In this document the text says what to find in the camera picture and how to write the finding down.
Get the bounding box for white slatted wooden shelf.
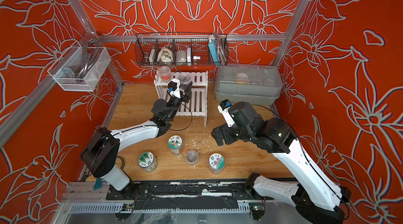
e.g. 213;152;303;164
154;71;209;127

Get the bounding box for small clear cup red seeds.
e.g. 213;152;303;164
157;66;171;83

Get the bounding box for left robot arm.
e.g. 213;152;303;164
80;86;192;191

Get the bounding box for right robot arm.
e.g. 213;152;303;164
211;100;351;224

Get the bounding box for seed jar flower lid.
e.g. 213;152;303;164
208;153;225;174

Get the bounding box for seed jar strawberry lid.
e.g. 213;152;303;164
168;135;184;156

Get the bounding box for seed jar tree lid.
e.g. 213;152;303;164
138;152;158;173

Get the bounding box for grey lidded storage box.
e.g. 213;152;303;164
215;63;283;106

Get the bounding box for blue box in basket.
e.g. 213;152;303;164
208;35;219;65

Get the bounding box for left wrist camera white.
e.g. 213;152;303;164
167;78;181;99

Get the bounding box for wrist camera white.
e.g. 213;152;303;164
217;100;235;127
167;78;181;99

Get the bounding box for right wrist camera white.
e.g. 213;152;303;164
217;100;235;127

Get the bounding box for black wire wall basket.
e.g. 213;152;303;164
135;33;229;66

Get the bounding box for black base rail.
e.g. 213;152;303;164
106;179;270;200

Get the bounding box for clear plastic wall bin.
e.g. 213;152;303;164
48;42;111;92

